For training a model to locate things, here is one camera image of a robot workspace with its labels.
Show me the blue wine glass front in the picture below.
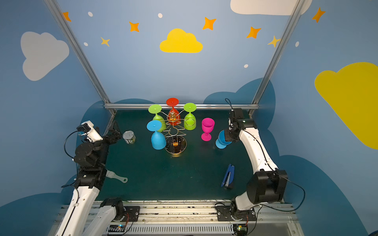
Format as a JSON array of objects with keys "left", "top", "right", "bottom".
[{"left": 216, "top": 130, "right": 232, "bottom": 149}]

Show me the blue wine glass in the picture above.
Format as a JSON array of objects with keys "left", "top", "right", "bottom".
[
  {"left": 216, "top": 130, "right": 232, "bottom": 149},
  {"left": 147, "top": 120, "right": 166, "bottom": 150}
]

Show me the pink wine glass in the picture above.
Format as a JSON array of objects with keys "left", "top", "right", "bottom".
[{"left": 201, "top": 118, "right": 215, "bottom": 142}]

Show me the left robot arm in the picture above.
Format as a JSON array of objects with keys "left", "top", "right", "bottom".
[{"left": 56, "top": 121, "right": 127, "bottom": 236}]

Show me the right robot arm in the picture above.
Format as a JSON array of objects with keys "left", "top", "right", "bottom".
[{"left": 225, "top": 108, "right": 287, "bottom": 220}]

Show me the blue wine glass rear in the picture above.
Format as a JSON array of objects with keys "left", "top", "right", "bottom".
[{"left": 147, "top": 120, "right": 166, "bottom": 150}]

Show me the green wine glass right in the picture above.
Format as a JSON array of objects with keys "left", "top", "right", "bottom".
[{"left": 184, "top": 103, "right": 196, "bottom": 130}]

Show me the green wine glass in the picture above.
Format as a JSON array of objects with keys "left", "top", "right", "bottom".
[
  {"left": 184, "top": 103, "right": 196, "bottom": 130},
  {"left": 148, "top": 104, "right": 166, "bottom": 132}
]

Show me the green wine glass left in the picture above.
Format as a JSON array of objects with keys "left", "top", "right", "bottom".
[{"left": 148, "top": 104, "right": 166, "bottom": 132}]

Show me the red wine glass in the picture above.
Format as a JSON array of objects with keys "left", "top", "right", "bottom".
[{"left": 166, "top": 98, "right": 181, "bottom": 126}]

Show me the silver tin can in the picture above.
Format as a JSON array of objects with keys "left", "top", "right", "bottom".
[{"left": 123, "top": 130, "right": 136, "bottom": 144}]

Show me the grey dish brush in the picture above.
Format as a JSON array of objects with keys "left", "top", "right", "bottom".
[{"left": 106, "top": 170, "right": 128, "bottom": 183}]

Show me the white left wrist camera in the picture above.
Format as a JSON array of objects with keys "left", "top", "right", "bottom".
[{"left": 76, "top": 121, "right": 103, "bottom": 143}]

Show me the aluminium frame rear rail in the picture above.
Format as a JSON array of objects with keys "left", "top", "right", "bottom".
[{"left": 104, "top": 102, "right": 260, "bottom": 111}]

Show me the black left camera cable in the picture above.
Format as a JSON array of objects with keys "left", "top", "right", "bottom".
[{"left": 63, "top": 129, "right": 82, "bottom": 161}]

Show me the gold wire glass rack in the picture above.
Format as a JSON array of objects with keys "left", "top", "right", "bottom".
[{"left": 159, "top": 110, "right": 188, "bottom": 157}]

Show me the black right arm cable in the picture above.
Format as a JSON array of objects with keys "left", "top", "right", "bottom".
[{"left": 259, "top": 171, "right": 306, "bottom": 213}]

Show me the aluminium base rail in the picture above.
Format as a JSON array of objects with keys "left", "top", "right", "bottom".
[{"left": 48, "top": 199, "right": 305, "bottom": 236}]

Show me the left corner frame post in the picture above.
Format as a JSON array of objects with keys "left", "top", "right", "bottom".
[{"left": 44, "top": 0, "right": 111, "bottom": 105}]

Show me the corner frame post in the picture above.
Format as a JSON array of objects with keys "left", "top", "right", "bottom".
[
  {"left": 44, "top": 0, "right": 111, "bottom": 105},
  {"left": 248, "top": 0, "right": 307, "bottom": 118}
]

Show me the right corner frame post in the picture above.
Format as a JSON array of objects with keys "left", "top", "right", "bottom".
[{"left": 248, "top": 0, "right": 307, "bottom": 118}]

